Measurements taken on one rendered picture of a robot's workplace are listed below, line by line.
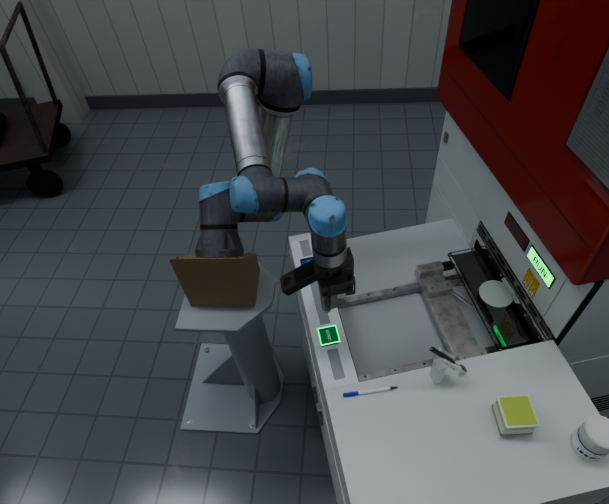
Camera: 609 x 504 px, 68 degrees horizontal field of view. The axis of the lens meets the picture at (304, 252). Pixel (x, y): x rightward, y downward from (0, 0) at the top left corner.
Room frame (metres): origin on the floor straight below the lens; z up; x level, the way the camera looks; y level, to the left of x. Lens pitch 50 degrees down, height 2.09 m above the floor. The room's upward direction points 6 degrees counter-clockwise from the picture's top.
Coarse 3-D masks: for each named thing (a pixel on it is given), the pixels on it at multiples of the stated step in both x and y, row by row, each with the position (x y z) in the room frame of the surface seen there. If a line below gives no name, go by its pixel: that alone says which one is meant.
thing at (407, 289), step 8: (456, 280) 0.86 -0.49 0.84; (392, 288) 0.85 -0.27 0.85; (400, 288) 0.85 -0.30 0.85; (408, 288) 0.84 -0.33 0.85; (416, 288) 0.84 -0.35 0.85; (352, 296) 0.84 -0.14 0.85; (360, 296) 0.83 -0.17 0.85; (368, 296) 0.83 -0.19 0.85; (376, 296) 0.83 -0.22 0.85; (384, 296) 0.83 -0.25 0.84; (392, 296) 0.84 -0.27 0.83; (352, 304) 0.82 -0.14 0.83
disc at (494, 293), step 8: (480, 288) 0.78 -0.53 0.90; (488, 288) 0.78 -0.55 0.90; (496, 288) 0.77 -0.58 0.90; (504, 288) 0.77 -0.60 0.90; (480, 296) 0.75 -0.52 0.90; (488, 296) 0.75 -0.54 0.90; (496, 296) 0.74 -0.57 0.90; (504, 296) 0.74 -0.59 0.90; (496, 304) 0.72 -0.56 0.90; (504, 304) 0.71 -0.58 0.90
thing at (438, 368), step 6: (450, 354) 0.50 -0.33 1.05; (438, 360) 0.49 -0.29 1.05; (444, 360) 0.47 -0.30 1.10; (432, 366) 0.49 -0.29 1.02; (438, 366) 0.47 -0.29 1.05; (444, 366) 0.47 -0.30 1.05; (450, 366) 0.48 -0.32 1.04; (456, 366) 0.47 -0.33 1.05; (432, 372) 0.48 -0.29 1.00; (438, 372) 0.47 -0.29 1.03; (444, 372) 0.47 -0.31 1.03; (432, 378) 0.48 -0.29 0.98; (438, 378) 0.47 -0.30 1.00
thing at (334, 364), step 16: (304, 240) 1.01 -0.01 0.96; (304, 256) 0.94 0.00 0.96; (304, 288) 0.81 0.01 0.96; (304, 304) 0.75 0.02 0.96; (320, 304) 0.75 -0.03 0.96; (320, 320) 0.70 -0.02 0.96; (336, 320) 0.69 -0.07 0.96; (320, 352) 0.59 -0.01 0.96; (336, 352) 0.59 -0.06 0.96; (320, 368) 0.55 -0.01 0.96; (336, 368) 0.54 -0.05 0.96; (352, 368) 0.54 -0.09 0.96; (320, 384) 0.55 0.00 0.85; (336, 384) 0.50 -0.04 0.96
